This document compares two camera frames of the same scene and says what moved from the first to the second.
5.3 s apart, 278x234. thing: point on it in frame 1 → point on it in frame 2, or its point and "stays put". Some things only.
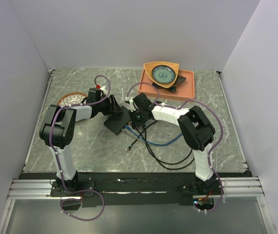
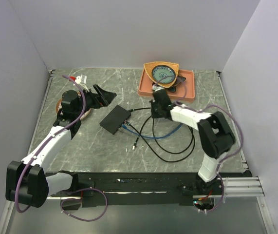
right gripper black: (136, 124) → (154, 114)
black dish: (172, 88) stays put
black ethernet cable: (160, 165) → (156, 154)
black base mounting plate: (134, 189) stays put
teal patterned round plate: (164, 74) stays put
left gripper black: (113, 108) → (102, 99)
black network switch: (117, 121) stays put
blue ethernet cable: (128, 127) → (167, 135)
